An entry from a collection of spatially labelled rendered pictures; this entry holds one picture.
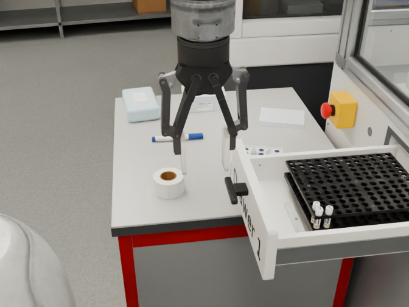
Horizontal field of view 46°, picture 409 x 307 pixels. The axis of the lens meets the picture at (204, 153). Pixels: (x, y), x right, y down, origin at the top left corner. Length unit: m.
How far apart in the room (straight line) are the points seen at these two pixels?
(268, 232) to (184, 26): 0.34
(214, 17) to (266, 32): 0.98
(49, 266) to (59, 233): 1.74
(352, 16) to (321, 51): 0.47
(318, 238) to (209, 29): 0.39
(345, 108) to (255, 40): 0.52
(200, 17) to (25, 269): 0.37
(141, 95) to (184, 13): 0.82
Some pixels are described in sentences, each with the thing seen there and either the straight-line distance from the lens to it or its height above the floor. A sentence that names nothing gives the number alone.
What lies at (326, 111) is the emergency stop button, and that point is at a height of 0.88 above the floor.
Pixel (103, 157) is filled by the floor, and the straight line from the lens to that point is 2.69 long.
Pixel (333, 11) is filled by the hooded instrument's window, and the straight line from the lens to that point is 1.70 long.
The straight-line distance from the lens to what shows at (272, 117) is 1.40.
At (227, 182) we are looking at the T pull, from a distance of 0.89.
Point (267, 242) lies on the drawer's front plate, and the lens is 0.78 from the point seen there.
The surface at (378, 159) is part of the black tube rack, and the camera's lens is 1.03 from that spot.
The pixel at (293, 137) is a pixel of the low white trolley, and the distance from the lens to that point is 1.34.
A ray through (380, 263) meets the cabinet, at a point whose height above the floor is 0.62.
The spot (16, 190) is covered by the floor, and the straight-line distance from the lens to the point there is 2.56.
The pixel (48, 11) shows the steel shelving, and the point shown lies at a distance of 4.83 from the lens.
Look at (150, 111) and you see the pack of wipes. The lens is 1.39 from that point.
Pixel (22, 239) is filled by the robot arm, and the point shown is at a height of 1.12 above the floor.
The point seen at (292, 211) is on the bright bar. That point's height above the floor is 0.85.
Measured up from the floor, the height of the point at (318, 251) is 0.86.
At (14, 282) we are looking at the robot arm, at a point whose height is 1.11.
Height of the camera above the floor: 1.43
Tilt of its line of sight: 32 degrees down
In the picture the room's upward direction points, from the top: straight up
